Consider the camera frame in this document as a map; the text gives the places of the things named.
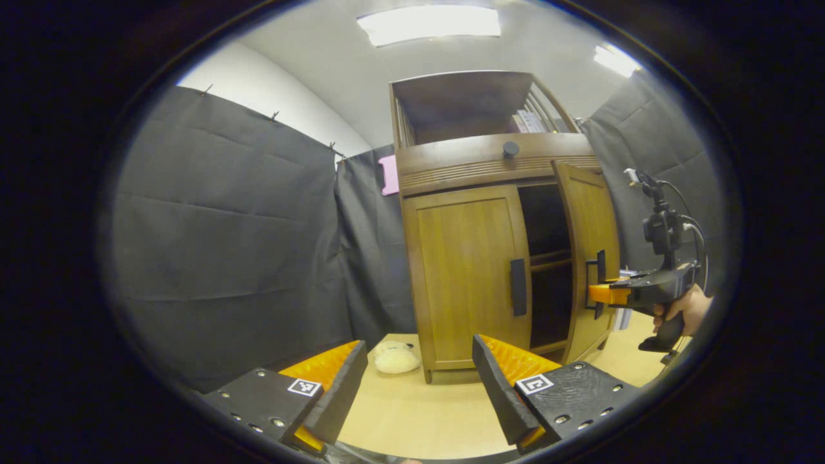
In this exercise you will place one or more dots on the purple cover book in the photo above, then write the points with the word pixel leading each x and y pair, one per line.
pixel 622 319

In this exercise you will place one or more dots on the thin pale upright book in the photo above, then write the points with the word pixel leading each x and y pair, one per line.
pixel 540 124
pixel 519 125
pixel 528 122

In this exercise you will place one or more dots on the wooden shoe cabinet door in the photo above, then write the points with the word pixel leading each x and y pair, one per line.
pixel 464 270
pixel 583 219

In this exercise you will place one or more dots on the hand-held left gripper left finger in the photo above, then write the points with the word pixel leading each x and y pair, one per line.
pixel 338 393

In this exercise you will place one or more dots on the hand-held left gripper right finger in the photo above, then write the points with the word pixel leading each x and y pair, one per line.
pixel 499 393

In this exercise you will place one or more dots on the wooden double-door shoe cabinet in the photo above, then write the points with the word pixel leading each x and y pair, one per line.
pixel 451 161

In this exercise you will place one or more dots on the cream plush toy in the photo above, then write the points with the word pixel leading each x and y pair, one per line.
pixel 396 361

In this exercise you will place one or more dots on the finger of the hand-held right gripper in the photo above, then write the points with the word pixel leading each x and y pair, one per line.
pixel 606 294

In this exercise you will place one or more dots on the black round knob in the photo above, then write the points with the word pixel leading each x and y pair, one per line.
pixel 510 149

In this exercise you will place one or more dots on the small ceiling light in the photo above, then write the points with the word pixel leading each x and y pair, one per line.
pixel 615 60

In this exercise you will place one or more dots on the wooden cabinet shelf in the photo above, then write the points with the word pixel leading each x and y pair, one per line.
pixel 551 261

